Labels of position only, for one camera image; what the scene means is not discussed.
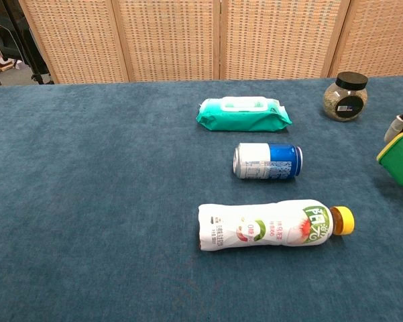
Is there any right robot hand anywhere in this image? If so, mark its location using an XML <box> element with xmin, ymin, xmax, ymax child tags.
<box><xmin>384</xmin><ymin>109</ymin><xmax>403</xmax><ymax>144</ymax></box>

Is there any green tub with yellow lid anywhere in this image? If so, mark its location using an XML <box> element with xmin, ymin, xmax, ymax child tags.
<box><xmin>376</xmin><ymin>131</ymin><xmax>403</xmax><ymax>191</ymax></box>

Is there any glass jar with black lid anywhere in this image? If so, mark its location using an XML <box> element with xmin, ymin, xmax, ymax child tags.
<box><xmin>323</xmin><ymin>71</ymin><xmax>369</xmax><ymax>123</ymax></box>

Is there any blue and white drink can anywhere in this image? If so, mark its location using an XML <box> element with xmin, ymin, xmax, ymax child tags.
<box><xmin>233</xmin><ymin>142</ymin><xmax>304</xmax><ymax>180</ymax></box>

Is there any green wet wipes pack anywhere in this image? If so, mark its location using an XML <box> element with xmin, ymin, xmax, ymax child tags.
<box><xmin>196</xmin><ymin>96</ymin><xmax>293</xmax><ymax>133</ymax></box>

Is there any white bottle with yellow cap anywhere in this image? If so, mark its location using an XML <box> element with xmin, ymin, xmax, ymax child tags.
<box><xmin>198</xmin><ymin>199</ymin><xmax>355</xmax><ymax>252</ymax></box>

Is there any wooden woven folding screen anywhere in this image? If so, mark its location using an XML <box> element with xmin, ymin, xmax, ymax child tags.
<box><xmin>18</xmin><ymin>0</ymin><xmax>403</xmax><ymax>84</ymax></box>

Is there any blue velvet tablecloth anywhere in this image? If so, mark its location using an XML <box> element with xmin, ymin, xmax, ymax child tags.
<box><xmin>0</xmin><ymin>75</ymin><xmax>403</xmax><ymax>322</ymax></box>

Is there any black tripod stand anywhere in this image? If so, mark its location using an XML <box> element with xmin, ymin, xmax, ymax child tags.
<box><xmin>1</xmin><ymin>0</ymin><xmax>55</xmax><ymax>85</ymax></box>

